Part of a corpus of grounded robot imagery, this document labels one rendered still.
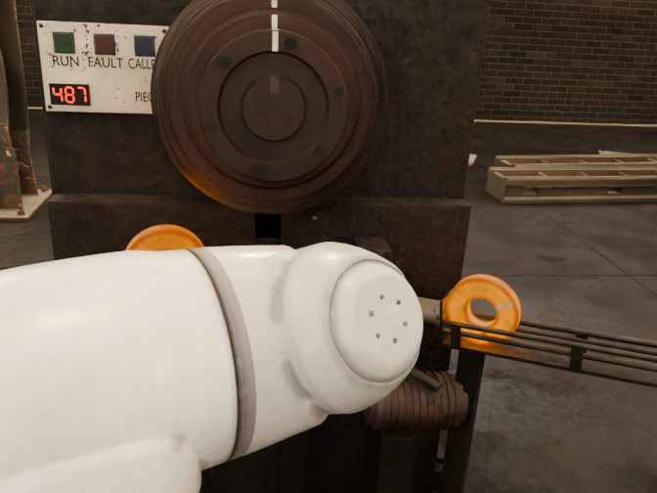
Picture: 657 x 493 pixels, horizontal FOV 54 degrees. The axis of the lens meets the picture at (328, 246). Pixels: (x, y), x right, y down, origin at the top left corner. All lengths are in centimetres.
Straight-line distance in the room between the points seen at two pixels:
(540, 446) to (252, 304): 196
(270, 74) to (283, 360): 92
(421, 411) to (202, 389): 114
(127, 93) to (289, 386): 116
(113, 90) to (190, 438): 118
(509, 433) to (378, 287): 195
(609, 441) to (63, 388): 217
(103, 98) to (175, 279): 114
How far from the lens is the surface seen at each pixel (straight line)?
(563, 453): 227
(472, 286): 139
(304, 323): 34
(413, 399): 145
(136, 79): 145
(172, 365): 33
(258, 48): 121
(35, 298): 34
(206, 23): 128
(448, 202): 155
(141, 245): 121
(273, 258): 37
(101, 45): 145
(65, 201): 151
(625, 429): 247
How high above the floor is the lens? 132
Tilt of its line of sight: 21 degrees down
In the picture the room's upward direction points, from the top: 3 degrees clockwise
